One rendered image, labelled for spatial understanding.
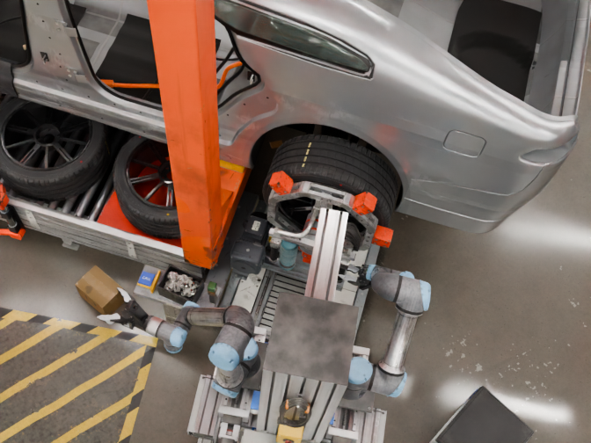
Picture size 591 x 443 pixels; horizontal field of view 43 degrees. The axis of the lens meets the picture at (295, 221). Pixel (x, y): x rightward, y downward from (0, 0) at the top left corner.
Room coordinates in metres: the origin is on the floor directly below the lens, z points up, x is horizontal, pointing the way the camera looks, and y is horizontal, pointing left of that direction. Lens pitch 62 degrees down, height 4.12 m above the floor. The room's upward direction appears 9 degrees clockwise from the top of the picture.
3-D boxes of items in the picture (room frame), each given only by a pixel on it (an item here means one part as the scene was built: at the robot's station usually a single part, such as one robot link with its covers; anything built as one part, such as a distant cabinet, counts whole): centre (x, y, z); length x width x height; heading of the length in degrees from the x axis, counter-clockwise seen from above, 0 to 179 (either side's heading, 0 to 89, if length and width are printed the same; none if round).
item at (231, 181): (1.99, 0.40, 0.69); 0.52 x 0.17 x 0.35; 171
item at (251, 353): (1.01, 0.14, 0.98); 0.13 x 0.12 x 0.14; 163
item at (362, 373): (0.99, -0.37, 0.98); 0.13 x 0.12 x 0.14; 83
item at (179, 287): (1.45, 0.54, 0.51); 0.20 x 0.14 x 0.13; 74
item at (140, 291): (1.46, 0.56, 0.44); 0.43 x 0.17 x 0.03; 81
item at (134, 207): (2.15, 0.73, 0.39); 0.66 x 0.66 x 0.24
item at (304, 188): (1.78, -0.13, 0.85); 0.54 x 0.07 x 0.54; 81
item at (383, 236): (1.74, -0.44, 0.85); 0.09 x 0.08 x 0.07; 81
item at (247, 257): (1.90, 0.21, 0.26); 0.42 x 0.18 x 0.35; 171
